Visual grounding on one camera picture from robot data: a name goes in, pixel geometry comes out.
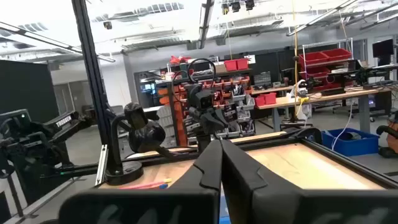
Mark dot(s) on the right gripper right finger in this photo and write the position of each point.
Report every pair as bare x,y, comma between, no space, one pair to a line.
280,205

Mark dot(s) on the black wall monitor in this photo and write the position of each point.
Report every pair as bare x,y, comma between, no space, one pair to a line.
383,48

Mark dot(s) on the black camera stand base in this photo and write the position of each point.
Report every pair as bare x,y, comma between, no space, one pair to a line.
124,175

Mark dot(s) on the white device on workbench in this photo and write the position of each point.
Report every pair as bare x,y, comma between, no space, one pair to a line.
300,90

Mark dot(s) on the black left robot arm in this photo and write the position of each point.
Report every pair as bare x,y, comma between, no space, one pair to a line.
203,143

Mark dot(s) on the large blue storage bin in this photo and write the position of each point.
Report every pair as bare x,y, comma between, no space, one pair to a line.
351,146

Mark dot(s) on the black table-level camera head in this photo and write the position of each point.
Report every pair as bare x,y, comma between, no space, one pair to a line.
146,133

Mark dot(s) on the parts rack with small bins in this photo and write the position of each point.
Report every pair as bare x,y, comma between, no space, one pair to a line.
239,102

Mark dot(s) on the wooden workbench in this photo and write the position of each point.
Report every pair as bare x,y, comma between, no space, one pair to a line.
326,96

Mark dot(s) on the red storage bin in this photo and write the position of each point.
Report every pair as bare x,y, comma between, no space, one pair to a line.
317,71
230,64
270,98
311,57
259,100
337,53
242,63

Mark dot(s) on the black partition wall panel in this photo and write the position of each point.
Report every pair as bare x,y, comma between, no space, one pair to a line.
25,90

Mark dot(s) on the pink pen with yellow tip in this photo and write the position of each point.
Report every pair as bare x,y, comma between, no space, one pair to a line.
143,185

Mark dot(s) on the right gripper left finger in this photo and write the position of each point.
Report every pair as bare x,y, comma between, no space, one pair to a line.
174,205

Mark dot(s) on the blue plastic supply box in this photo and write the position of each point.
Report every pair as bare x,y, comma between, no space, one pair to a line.
224,214

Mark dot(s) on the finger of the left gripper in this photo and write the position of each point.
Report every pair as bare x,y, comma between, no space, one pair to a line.
220,120
209,119

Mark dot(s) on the orange and black vacuum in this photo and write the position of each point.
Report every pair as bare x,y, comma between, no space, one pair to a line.
392,137

